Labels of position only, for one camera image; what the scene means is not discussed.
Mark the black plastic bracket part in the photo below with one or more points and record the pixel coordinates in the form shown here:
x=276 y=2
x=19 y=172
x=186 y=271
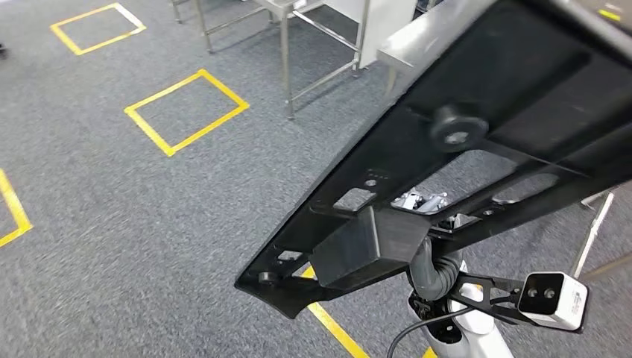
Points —
x=493 y=64

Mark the white cabinet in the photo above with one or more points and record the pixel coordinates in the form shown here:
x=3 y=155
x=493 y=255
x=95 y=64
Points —
x=390 y=24

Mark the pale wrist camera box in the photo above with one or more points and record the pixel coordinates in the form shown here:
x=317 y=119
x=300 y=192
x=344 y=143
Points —
x=555 y=296

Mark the stainless steel workbench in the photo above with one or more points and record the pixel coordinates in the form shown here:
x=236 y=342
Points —
x=419 y=44

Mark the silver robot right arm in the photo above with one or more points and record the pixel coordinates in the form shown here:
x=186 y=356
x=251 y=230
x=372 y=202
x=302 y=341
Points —
x=476 y=321

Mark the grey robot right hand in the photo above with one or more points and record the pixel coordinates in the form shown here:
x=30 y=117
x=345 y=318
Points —
x=432 y=284

